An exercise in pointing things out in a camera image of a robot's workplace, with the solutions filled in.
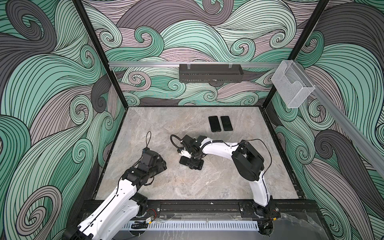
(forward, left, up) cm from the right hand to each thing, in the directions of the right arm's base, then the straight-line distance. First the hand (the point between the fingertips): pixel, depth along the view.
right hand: (194, 161), depth 91 cm
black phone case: (+28, -16, +1) cm, 33 cm away
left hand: (-5, +18, +9) cm, 21 cm away
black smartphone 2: (+30, -25, 0) cm, 39 cm away
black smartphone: (0, +6, +2) cm, 6 cm away
